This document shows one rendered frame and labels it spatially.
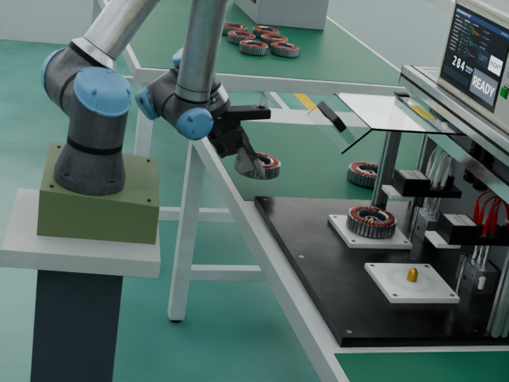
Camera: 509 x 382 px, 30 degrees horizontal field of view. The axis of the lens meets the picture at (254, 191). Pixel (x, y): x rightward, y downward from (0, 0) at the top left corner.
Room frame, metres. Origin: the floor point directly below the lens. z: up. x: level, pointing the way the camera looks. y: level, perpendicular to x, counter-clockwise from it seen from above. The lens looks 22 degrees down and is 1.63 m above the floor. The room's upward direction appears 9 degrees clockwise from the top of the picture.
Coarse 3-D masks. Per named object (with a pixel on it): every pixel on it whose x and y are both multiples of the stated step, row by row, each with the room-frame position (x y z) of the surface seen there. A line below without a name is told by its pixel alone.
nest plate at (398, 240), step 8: (336, 216) 2.04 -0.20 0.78; (344, 216) 2.05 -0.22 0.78; (336, 224) 1.99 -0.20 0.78; (344, 224) 2.00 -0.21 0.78; (344, 232) 1.96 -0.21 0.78; (352, 232) 1.96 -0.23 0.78; (400, 232) 2.01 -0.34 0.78; (344, 240) 1.94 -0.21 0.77; (352, 240) 1.92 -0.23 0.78; (360, 240) 1.92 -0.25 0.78; (368, 240) 1.93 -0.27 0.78; (376, 240) 1.94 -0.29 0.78; (384, 240) 1.95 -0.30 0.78; (392, 240) 1.95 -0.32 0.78; (400, 240) 1.96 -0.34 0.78; (368, 248) 1.92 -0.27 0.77; (376, 248) 1.92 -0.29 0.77; (384, 248) 1.93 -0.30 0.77; (392, 248) 1.93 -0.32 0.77; (400, 248) 1.94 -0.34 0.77; (408, 248) 1.95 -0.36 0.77
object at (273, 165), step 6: (258, 156) 2.23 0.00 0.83; (264, 156) 2.23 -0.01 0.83; (270, 156) 2.23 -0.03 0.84; (264, 162) 2.23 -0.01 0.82; (270, 162) 2.19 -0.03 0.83; (276, 162) 2.20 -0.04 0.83; (264, 168) 2.15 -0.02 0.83; (270, 168) 2.16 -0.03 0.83; (276, 168) 2.17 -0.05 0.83; (246, 174) 2.15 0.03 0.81; (252, 174) 2.15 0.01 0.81; (258, 174) 2.15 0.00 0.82; (270, 174) 2.16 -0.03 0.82; (276, 174) 2.18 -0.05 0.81
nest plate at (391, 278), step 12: (372, 264) 1.81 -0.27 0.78; (384, 264) 1.82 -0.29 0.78; (396, 264) 1.83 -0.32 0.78; (408, 264) 1.84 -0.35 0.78; (420, 264) 1.85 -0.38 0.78; (372, 276) 1.77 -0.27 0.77; (384, 276) 1.76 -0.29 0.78; (396, 276) 1.77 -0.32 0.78; (420, 276) 1.79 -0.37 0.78; (432, 276) 1.80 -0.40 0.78; (384, 288) 1.71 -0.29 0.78; (396, 288) 1.72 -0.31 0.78; (408, 288) 1.73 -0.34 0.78; (420, 288) 1.73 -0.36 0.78; (432, 288) 1.74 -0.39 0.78; (444, 288) 1.75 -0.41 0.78; (396, 300) 1.68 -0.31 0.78; (408, 300) 1.68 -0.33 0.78; (420, 300) 1.69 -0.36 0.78; (432, 300) 1.70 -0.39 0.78; (444, 300) 1.71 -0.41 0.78; (456, 300) 1.72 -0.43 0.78
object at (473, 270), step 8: (472, 264) 1.80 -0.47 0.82; (480, 264) 1.80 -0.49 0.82; (488, 264) 1.81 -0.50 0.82; (456, 272) 1.84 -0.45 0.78; (464, 272) 1.81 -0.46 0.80; (472, 272) 1.78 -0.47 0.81; (480, 272) 1.77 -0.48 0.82; (488, 272) 1.78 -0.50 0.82; (496, 272) 1.78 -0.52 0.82; (464, 280) 1.80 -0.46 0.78; (472, 280) 1.77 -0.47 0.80; (488, 280) 1.78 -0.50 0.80; (472, 288) 1.77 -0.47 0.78; (488, 288) 1.78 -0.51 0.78
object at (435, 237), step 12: (444, 216) 1.80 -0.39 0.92; (456, 216) 1.81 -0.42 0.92; (468, 216) 1.82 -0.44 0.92; (444, 228) 1.78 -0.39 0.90; (456, 228) 1.75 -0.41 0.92; (468, 228) 1.76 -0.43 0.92; (432, 240) 1.76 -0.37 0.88; (444, 240) 1.77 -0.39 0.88; (456, 240) 1.75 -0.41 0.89; (468, 240) 1.76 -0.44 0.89; (480, 240) 1.77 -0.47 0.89; (492, 240) 1.78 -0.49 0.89; (504, 240) 1.78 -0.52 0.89; (480, 252) 1.81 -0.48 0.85
